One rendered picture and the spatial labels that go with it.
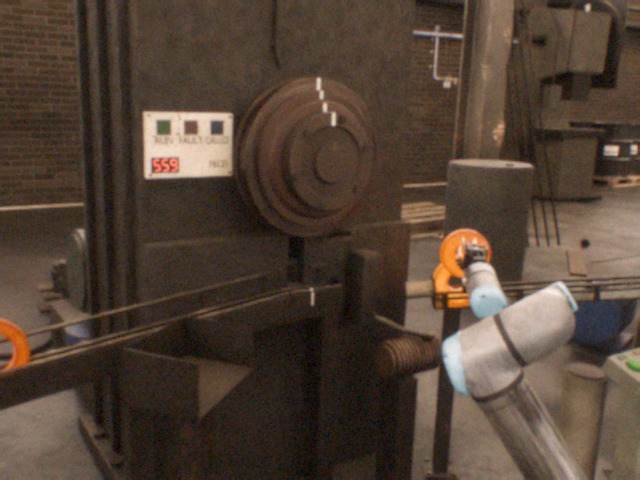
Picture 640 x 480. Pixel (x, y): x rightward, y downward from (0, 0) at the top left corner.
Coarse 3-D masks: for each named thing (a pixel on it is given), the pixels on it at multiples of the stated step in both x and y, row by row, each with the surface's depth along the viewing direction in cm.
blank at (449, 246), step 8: (456, 232) 209; (464, 232) 208; (472, 232) 208; (448, 240) 208; (456, 240) 208; (472, 240) 208; (480, 240) 208; (448, 248) 209; (456, 248) 209; (488, 248) 209; (440, 256) 212; (448, 256) 209; (488, 256) 209; (448, 264) 210; (456, 264) 210; (456, 272) 210; (464, 272) 210
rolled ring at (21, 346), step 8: (0, 320) 160; (8, 320) 163; (0, 328) 160; (8, 328) 161; (16, 328) 162; (8, 336) 161; (16, 336) 162; (24, 336) 163; (16, 344) 162; (24, 344) 163; (16, 352) 163; (24, 352) 164; (16, 360) 163; (24, 360) 164; (8, 368) 164
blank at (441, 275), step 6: (438, 270) 221; (444, 270) 221; (438, 276) 221; (444, 276) 221; (438, 282) 222; (444, 282) 222; (438, 288) 222; (444, 288) 222; (450, 288) 223; (450, 294) 223; (456, 294) 222; (462, 294) 222; (456, 300) 223; (462, 300) 223; (468, 300) 223
